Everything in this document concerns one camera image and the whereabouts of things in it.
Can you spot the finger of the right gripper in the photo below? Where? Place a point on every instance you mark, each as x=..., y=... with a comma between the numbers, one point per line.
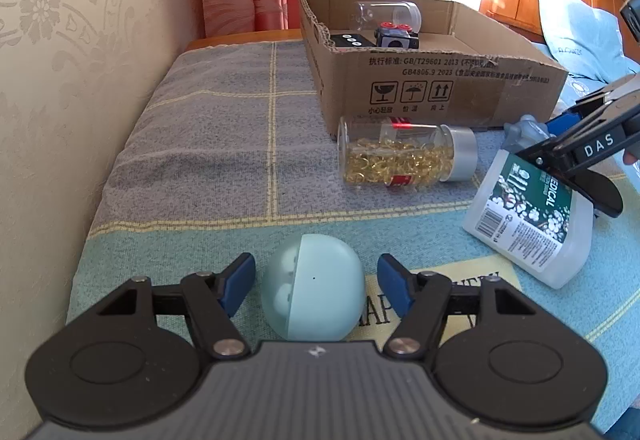
x=573, y=168
x=560, y=124

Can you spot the black blue cube robot toy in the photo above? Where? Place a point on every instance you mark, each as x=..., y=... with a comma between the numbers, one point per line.
x=388, y=35

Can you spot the brown cardboard box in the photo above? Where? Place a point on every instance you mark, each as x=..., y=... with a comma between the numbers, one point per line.
x=468, y=69

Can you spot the wooden bench edge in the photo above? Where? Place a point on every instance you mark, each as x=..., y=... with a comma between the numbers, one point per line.
x=247, y=37

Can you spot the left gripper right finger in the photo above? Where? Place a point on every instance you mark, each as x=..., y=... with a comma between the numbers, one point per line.
x=420, y=301

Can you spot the clear plastic jar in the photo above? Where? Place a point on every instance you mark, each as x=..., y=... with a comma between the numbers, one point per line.
x=368, y=15

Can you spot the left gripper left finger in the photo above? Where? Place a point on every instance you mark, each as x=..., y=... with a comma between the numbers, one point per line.
x=211, y=300

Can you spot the grey green plaid blanket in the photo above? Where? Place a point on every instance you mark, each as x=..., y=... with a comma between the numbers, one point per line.
x=231, y=155

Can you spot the clear jar of yellow capsules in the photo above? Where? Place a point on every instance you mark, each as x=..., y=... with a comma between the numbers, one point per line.
x=399, y=152

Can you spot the black digital timer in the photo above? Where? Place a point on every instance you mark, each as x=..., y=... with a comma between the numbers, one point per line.
x=351, y=40

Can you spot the light blue pillow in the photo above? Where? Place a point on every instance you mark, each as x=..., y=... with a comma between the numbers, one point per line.
x=585, y=40

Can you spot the light green earbud case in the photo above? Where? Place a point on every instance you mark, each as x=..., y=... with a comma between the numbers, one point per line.
x=313, y=289

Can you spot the blue floral bed sheet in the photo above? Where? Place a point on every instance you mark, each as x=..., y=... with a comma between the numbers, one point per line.
x=575, y=89

